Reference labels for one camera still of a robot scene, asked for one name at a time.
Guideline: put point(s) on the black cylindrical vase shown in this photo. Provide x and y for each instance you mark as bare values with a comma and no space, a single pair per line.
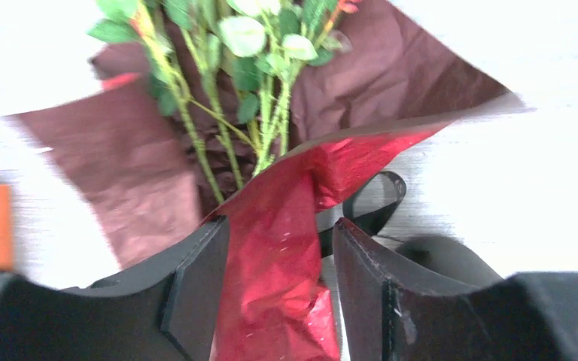
447,256

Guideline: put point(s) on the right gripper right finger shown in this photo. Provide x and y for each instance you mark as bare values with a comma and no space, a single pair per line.
396,309

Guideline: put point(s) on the black gold-lettered ribbon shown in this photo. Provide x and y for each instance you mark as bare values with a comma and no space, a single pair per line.
369,209

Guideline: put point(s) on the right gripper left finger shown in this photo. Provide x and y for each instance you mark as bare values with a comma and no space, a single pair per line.
163,308

